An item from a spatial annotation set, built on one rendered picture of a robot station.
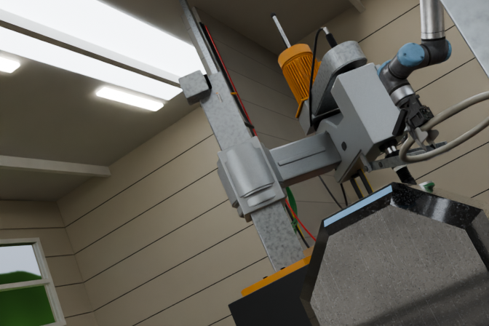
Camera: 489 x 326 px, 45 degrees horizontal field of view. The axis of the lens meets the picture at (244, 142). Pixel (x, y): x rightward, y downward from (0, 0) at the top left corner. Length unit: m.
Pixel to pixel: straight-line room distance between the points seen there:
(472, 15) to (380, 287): 1.52
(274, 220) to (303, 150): 0.49
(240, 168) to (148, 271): 6.23
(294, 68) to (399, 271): 1.97
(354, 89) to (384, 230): 1.05
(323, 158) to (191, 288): 5.72
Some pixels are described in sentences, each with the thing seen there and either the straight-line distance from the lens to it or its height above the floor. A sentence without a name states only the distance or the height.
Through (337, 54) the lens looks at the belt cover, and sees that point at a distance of 3.18.
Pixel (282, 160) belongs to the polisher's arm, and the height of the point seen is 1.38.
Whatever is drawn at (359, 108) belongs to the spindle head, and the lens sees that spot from 3.08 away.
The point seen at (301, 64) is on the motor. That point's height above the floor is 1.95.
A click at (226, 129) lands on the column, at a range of 3.53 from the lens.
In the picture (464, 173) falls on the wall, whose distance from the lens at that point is 7.71.
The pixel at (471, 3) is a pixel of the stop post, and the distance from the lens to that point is 0.94.
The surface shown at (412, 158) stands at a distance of 2.62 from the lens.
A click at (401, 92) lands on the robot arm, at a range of 2.35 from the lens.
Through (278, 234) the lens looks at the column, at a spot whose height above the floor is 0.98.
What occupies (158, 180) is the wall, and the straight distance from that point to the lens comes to 9.36.
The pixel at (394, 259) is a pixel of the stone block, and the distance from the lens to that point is 2.28.
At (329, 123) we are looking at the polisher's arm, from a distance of 3.56.
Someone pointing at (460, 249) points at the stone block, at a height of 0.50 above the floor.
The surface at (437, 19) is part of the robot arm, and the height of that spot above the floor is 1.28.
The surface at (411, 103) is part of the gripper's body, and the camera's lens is 2.35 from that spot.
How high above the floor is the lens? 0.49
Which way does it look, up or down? 18 degrees up
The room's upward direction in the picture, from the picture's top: 25 degrees counter-clockwise
